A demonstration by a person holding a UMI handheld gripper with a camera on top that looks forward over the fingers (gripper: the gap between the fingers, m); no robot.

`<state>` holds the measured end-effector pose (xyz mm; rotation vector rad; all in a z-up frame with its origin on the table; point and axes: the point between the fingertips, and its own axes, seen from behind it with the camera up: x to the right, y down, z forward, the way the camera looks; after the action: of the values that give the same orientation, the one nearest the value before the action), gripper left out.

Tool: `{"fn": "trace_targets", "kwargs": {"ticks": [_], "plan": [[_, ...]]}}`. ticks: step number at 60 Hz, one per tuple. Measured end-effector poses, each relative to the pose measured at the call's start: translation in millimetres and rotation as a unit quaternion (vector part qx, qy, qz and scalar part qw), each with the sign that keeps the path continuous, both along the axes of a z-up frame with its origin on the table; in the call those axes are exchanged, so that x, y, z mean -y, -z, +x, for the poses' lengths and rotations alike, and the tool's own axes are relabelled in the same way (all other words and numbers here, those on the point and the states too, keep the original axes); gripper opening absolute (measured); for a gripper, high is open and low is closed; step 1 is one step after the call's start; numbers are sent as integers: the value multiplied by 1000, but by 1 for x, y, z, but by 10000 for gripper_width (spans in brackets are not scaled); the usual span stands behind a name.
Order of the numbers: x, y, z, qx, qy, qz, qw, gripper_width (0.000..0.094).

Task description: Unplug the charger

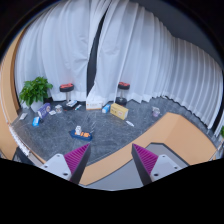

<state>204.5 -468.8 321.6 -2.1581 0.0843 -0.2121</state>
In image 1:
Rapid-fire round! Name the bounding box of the left black bar stool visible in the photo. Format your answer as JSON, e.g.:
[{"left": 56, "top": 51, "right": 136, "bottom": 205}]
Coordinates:
[{"left": 59, "top": 83, "right": 74, "bottom": 102}]

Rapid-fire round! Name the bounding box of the white curtain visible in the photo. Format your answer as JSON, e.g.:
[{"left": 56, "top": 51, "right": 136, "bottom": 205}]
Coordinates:
[
  {"left": 87, "top": 0, "right": 224, "bottom": 127},
  {"left": 15, "top": 0, "right": 111, "bottom": 101}
]

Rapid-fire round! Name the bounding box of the yellow cardboard box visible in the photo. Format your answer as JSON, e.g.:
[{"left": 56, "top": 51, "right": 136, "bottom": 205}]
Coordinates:
[{"left": 110, "top": 103, "right": 128, "bottom": 120}]

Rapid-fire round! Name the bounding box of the black bar stool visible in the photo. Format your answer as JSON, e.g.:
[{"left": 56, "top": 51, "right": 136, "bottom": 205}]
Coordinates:
[
  {"left": 59, "top": 83, "right": 74, "bottom": 102},
  {"left": 115, "top": 82, "right": 130, "bottom": 106}
]

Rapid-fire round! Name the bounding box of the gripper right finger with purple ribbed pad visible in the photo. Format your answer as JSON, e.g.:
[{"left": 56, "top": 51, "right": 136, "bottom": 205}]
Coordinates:
[{"left": 131, "top": 143, "right": 184, "bottom": 186}]

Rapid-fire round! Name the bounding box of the right white curtain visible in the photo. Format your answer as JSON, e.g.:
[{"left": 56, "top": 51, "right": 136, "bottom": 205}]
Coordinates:
[{"left": 87, "top": 0, "right": 224, "bottom": 127}]

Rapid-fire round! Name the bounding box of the small blue box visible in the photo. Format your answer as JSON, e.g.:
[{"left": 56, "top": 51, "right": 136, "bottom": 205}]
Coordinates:
[{"left": 32, "top": 117, "right": 40, "bottom": 127}]

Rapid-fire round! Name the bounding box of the right black bar stool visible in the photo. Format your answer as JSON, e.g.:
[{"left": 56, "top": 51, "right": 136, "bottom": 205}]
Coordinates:
[{"left": 115, "top": 82, "right": 130, "bottom": 106}]

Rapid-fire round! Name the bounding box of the clear container left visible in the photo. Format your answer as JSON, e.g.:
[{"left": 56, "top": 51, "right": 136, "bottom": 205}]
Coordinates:
[{"left": 55, "top": 104, "right": 63, "bottom": 113}]

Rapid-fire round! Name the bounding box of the white charger plug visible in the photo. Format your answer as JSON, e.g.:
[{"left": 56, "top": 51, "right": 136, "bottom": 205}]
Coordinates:
[{"left": 75, "top": 126, "right": 82, "bottom": 135}]

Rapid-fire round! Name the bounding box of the left white curtain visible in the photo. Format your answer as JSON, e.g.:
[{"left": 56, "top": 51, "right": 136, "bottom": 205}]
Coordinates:
[{"left": 15, "top": 0, "right": 111, "bottom": 101}]

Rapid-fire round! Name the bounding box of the blue white bottle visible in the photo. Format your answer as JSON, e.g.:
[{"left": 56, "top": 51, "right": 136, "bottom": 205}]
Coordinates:
[{"left": 102, "top": 104, "right": 110, "bottom": 113}]

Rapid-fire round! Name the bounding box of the green potted plant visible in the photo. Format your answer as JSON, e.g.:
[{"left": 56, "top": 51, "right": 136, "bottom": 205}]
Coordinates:
[{"left": 19, "top": 77, "right": 53, "bottom": 112}]

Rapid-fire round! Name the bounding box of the white tube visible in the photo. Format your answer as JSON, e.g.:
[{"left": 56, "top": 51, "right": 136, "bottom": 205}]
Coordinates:
[{"left": 126, "top": 121, "right": 134, "bottom": 127}]

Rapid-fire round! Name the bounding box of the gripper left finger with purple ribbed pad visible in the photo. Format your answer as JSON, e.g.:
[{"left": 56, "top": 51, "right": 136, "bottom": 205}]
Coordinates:
[{"left": 40, "top": 143, "right": 92, "bottom": 185}]

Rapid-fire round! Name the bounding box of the white orange box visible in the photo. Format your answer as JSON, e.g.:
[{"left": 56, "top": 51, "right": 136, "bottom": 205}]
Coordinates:
[{"left": 86, "top": 101, "right": 103, "bottom": 110}]

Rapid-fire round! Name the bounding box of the purple box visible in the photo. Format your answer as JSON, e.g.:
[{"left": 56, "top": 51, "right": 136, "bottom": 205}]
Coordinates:
[{"left": 38, "top": 103, "right": 51, "bottom": 119}]

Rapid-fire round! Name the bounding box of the white flat packet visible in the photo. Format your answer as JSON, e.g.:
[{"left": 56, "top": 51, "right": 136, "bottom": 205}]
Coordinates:
[{"left": 19, "top": 113, "right": 28, "bottom": 120}]

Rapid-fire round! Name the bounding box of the clear plastic cup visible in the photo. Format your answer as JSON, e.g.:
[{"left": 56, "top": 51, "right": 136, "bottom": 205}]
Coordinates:
[{"left": 152, "top": 107, "right": 160, "bottom": 117}]

